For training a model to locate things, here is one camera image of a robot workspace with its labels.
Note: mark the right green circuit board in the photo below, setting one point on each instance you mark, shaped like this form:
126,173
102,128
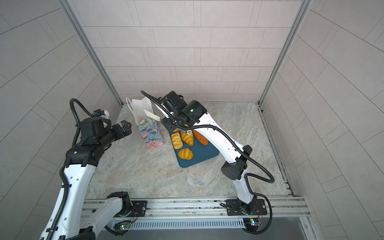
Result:
252,225

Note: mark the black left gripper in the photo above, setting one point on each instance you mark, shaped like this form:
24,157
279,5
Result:
127,130

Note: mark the shell shaped fake bun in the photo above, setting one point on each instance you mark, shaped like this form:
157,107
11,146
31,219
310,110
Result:
186,154

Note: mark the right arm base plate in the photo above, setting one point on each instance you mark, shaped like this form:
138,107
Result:
235,207

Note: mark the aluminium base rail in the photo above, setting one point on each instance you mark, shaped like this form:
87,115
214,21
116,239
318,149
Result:
207,213

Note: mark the left green circuit board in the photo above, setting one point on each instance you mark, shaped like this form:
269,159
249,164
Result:
123,226

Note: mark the aluminium corner post right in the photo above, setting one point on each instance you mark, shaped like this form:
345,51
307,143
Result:
284,52

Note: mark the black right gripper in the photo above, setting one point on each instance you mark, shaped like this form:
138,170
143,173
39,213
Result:
168,124

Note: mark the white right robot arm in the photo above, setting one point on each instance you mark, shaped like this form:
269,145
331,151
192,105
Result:
194,116

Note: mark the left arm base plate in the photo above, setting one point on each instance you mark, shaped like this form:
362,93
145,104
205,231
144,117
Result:
138,209

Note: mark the aluminium corner post left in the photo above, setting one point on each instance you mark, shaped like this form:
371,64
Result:
88,47

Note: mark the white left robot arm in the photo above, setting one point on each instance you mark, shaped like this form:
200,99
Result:
82,159

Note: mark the aluminium corner post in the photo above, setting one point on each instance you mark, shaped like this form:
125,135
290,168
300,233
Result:
88,47
284,52

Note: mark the green circuit board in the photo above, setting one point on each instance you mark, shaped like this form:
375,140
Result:
252,225
123,226

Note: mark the ridged fake bread loaf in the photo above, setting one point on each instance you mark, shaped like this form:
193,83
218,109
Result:
177,140

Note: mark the long fake croissant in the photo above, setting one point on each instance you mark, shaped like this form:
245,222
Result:
188,139

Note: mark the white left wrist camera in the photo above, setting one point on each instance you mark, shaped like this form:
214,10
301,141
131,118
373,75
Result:
101,113

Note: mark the floral paper bag white handles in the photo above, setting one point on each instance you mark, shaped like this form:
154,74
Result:
147,127

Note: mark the reddish brown fake croissant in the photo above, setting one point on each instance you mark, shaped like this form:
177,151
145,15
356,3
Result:
201,138

